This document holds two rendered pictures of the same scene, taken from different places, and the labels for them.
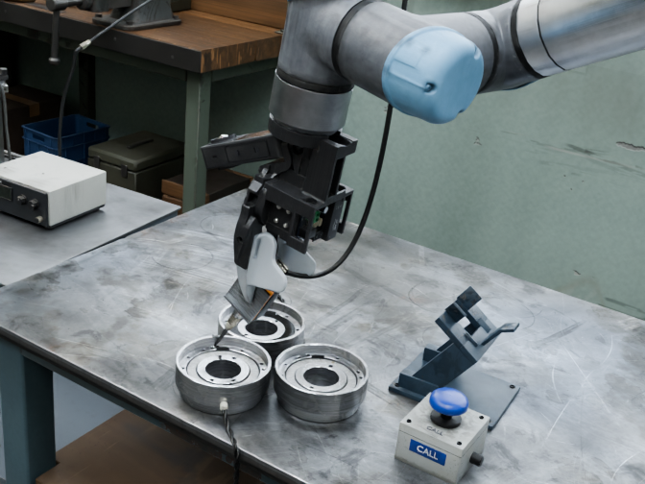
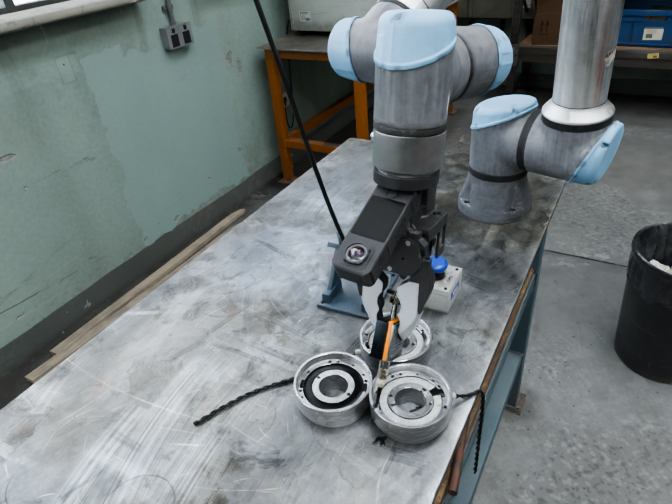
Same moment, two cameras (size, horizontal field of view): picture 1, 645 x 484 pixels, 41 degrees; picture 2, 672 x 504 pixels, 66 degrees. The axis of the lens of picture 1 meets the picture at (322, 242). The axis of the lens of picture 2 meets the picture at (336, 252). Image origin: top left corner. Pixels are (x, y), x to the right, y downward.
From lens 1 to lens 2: 1.03 m
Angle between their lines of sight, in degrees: 75
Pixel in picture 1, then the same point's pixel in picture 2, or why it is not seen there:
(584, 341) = (280, 239)
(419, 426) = (448, 284)
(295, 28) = (444, 82)
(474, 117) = not seen: outside the picture
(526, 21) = not seen: hidden behind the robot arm
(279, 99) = (437, 152)
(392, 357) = (326, 321)
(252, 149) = (403, 222)
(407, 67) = (506, 55)
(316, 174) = (431, 194)
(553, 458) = not seen: hidden behind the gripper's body
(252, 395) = (433, 378)
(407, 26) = (483, 31)
